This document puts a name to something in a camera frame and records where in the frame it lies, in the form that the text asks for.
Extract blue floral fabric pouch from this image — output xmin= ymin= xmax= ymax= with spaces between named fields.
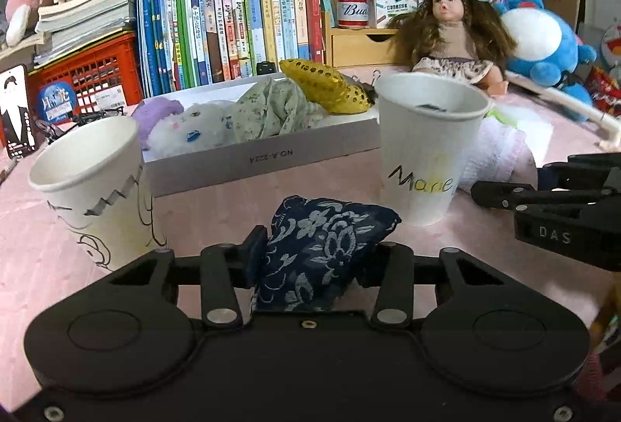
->
xmin=251 ymin=195 xmax=403 ymax=313

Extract small white patterned carton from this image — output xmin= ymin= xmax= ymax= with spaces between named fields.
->
xmin=367 ymin=0 xmax=419 ymax=29

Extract black miniature bicycle model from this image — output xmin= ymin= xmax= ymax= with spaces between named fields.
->
xmin=33 ymin=107 xmax=125 ymax=144

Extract red plastic crate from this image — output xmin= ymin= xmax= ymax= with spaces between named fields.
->
xmin=26 ymin=32 xmax=144 ymax=113

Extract red drink can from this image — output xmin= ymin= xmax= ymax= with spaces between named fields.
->
xmin=337 ymin=0 xmax=370 ymax=30

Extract gold sequin pouch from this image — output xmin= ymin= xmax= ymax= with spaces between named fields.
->
xmin=279 ymin=58 xmax=375 ymax=115

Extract smartphone with lit screen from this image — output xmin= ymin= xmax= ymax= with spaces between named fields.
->
xmin=0 ymin=64 xmax=38 ymax=160

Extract brown-haired baby doll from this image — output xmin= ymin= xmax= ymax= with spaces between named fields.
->
xmin=387 ymin=0 xmax=518 ymax=99

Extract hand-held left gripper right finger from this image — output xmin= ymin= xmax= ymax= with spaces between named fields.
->
xmin=356 ymin=240 xmax=506 ymax=330

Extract blue cat plush toy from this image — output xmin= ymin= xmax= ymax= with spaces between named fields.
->
xmin=598 ymin=23 xmax=621 ymax=69

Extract red snack packet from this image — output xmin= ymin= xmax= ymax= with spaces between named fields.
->
xmin=584 ymin=65 xmax=621 ymax=118

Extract white plastic bar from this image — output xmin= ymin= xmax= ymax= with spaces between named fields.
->
xmin=503 ymin=69 xmax=621 ymax=149

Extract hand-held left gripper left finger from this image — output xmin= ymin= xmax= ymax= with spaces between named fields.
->
xmin=108 ymin=224 xmax=269 ymax=330

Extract white fluffy plush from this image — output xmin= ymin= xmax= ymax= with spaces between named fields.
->
xmin=146 ymin=100 xmax=236 ymax=157

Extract purple fluffy plush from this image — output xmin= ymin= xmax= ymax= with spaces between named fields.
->
xmin=131 ymin=99 xmax=172 ymax=150

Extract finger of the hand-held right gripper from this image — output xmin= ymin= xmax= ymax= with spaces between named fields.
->
xmin=470 ymin=181 xmax=621 ymax=211
xmin=536 ymin=153 xmax=621 ymax=191

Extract wooden desktop drawer box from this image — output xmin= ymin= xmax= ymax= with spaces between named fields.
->
xmin=322 ymin=11 xmax=414 ymax=69

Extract white lace cloth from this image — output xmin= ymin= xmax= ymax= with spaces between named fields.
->
xmin=457 ymin=110 xmax=555 ymax=196

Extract pink tablecloth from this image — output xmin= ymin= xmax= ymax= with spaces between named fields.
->
xmin=0 ymin=63 xmax=621 ymax=321

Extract blue and white plush toy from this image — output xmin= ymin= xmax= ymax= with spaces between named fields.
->
xmin=494 ymin=0 xmax=599 ymax=109

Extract white paper cup with lettering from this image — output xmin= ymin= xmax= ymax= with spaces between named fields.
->
xmin=375 ymin=72 xmax=494 ymax=227

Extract stack of paperback books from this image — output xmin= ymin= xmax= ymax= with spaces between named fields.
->
xmin=33 ymin=0 xmax=139 ymax=69

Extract white paper cup black doodles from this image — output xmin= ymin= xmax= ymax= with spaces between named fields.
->
xmin=28 ymin=115 xmax=167 ymax=273

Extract black binder clip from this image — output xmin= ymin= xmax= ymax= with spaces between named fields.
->
xmin=358 ymin=69 xmax=384 ymax=103

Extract white shallow cardboard box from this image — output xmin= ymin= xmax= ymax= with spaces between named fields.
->
xmin=142 ymin=73 xmax=382 ymax=198

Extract green floral fabric scrunchie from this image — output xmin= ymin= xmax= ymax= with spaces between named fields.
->
xmin=227 ymin=77 xmax=327 ymax=144

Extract row of upright children's books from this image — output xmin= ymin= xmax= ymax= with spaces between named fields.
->
xmin=136 ymin=0 xmax=327 ymax=99

